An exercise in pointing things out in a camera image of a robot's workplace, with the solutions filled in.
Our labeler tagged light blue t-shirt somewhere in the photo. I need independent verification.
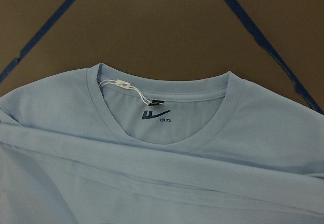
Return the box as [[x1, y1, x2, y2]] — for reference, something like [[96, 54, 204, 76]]
[[1, 63, 323, 223]]

